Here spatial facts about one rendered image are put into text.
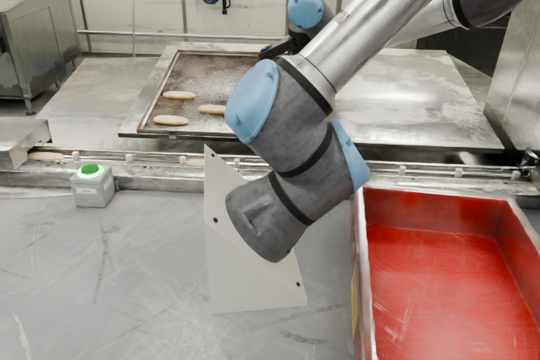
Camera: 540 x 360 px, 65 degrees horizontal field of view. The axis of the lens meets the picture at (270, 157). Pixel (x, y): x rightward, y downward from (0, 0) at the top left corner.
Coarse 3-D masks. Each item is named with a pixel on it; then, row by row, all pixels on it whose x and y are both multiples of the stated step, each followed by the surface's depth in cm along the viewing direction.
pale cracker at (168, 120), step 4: (160, 116) 121; (164, 116) 121; (168, 116) 121; (172, 116) 121; (176, 116) 121; (156, 120) 120; (160, 120) 120; (164, 120) 119; (168, 120) 119; (172, 120) 119; (176, 120) 119; (180, 120) 119; (184, 120) 120; (168, 124) 119; (172, 124) 119; (176, 124) 119; (180, 124) 119; (184, 124) 120
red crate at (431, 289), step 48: (384, 240) 89; (432, 240) 89; (480, 240) 89; (384, 288) 77; (432, 288) 77; (480, 288) 77; (384, 336) 68; (432, 336) 68; (480, 336) 68; (528, 336) 69
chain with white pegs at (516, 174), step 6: (72, 156) 109; (78, 156) 110; (126, 156) 108; (132, 162) 110; (180, 162) 108; (234, 162) 108; (402, 168) 106; (456, 168) 106; (402, 174) 107; (456, 174) 106; (516, 174) 105; (516, 180) 106
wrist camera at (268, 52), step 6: (288, 36) 113; (276, 42) 115; (282, 42) 111; (288, 42) 110; (294, 42) 109; (264, 48) 114; (270, 48) 112; (276, 48) 111; (282, 48) 111; (288, 48) 111; (264, 54) 113; (270, 54) 113; (276, 54) 112
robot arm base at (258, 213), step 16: (272, 176) 71; (240, 192) 72; (256, 192) 70; (272, 192) 69; (240, 208) 69; (256, 208) 69; (272, 208) 69; (288, 208) 68; (240, 224) 69; (256, 224) 69; (272, 224) 68; (288, 224) 69; (304, 224) 70; (256, 240) 68; (272, 240) 69; (288, 240) 70; (272, 256) 70
